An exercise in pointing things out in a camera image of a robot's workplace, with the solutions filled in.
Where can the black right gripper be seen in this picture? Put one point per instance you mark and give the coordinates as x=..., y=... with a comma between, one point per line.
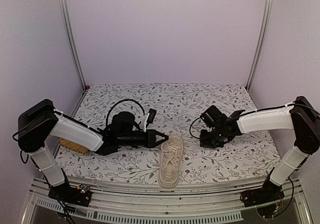
x=204, y=142

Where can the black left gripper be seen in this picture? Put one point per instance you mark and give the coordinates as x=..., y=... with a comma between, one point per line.
x=151, y=139

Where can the cream lace platform sneaker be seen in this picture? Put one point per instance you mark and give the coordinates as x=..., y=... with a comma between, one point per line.
x=170, y=161

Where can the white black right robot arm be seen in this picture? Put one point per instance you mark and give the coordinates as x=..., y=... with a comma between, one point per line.
x=297, y=118

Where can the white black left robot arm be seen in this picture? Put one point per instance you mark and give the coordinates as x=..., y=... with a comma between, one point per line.
x=43, y=120

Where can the floral patterned table mat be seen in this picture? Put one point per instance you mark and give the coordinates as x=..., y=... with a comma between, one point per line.
x=178, y=107

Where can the yellow woven placemat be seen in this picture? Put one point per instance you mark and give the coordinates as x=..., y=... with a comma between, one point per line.
x=73, y=146

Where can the aluminium front rail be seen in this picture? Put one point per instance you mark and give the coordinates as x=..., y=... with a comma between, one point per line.
x=209, y=203

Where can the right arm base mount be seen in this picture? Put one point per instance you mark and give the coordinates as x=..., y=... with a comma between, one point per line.
x=269, y=192

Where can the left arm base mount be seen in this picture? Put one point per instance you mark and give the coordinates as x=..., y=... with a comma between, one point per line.
x=80, y=195

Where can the right aluminium frame post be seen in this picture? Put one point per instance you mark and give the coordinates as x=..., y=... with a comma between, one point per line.
x=260, y=42

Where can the aluminium frame post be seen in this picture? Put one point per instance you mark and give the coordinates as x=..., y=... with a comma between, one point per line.
x=72, y=43
x=260, y=42

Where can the left aluminium frame post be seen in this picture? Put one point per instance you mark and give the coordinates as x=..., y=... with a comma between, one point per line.
x=72, y=43

